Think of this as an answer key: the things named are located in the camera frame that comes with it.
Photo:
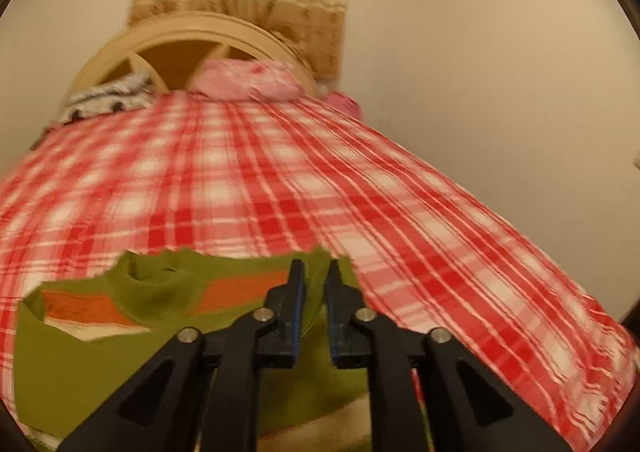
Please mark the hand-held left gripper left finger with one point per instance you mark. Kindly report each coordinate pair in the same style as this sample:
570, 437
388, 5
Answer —
299, 312

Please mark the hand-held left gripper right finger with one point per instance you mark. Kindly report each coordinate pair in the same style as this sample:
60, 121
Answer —
331, 322

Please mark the green sweater with orange stripes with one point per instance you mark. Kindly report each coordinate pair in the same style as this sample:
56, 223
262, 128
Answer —
75, 372

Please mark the red plaid bed sheet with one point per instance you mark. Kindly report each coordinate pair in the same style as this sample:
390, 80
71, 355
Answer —
250, 182

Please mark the small pink cushion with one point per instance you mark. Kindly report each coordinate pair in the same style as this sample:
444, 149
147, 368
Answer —
345, 103

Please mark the pink floral pillow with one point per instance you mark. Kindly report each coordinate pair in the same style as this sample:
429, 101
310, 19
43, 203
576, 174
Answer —
240, 79

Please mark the black white patterned pillow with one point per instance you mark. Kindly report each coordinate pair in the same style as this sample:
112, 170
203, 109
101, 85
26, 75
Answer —
107, 99

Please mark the cream wooden headboard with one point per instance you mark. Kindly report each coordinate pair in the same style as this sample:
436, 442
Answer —
170, 29

